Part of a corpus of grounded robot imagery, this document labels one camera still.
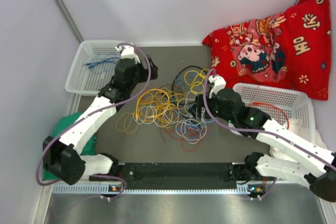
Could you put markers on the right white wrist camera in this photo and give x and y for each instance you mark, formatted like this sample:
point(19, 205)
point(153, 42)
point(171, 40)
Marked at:
point(217, 83)

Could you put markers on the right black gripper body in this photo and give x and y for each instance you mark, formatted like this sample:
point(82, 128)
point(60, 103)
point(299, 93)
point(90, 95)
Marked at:
point(212, 105)

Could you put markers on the grey corner post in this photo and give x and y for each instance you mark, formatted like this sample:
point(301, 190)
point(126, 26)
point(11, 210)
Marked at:
point(69, 20)

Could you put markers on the green cloth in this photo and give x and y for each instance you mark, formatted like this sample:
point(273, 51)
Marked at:
point(64, 122)

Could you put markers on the red printed pillow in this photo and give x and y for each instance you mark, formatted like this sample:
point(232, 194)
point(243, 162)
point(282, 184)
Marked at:
point(289, 50)

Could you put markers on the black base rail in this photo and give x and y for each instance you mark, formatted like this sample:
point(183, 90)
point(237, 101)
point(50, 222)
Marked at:
point(168, 179)

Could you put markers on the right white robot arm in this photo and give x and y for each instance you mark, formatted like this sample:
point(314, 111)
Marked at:
point(311, 165)

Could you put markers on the white plastic basket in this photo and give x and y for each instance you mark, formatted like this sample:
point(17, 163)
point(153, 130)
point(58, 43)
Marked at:
point(292, 109)
point(92, 67)

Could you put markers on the right white plastic basket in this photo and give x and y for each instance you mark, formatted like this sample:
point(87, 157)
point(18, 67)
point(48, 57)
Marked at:
point(292, 109)

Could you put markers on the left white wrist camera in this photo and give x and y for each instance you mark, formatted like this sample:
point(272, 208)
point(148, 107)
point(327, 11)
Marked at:
point(128, 52)

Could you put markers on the left white plastic basket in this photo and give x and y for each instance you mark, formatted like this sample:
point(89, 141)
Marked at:
point(92, 67)

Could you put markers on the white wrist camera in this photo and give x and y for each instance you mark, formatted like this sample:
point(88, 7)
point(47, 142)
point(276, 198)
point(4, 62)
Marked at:
point(128, 52)
point(217, 83)

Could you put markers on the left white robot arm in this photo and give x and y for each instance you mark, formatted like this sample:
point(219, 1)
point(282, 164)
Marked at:
point(63, 155)

